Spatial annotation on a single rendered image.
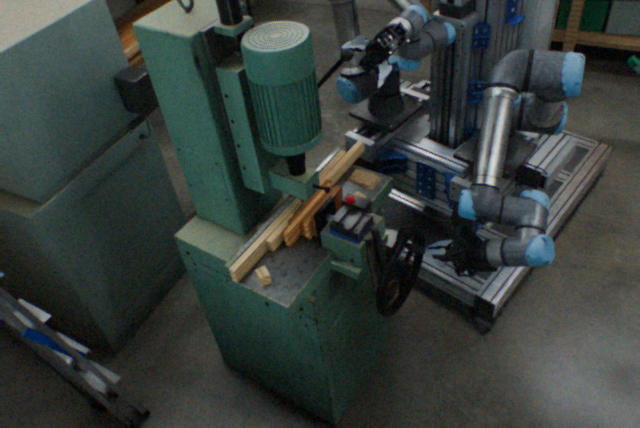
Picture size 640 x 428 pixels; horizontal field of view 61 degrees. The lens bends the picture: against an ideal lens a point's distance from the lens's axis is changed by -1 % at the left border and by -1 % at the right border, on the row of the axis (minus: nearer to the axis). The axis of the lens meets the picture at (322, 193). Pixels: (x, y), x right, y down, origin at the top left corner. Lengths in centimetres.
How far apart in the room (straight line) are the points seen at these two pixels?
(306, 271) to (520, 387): 117
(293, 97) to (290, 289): 53
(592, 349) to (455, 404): 64
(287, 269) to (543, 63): 89
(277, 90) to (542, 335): 168
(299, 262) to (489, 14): 107
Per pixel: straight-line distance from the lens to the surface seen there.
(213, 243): 186
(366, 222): 155
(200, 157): 171
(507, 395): 242
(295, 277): 157
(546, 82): 157
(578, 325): 267
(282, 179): 164
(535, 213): 145
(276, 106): 140
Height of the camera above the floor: 210
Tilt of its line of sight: 42 degrees down
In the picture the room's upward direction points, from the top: 7 degrees counter-clockwise
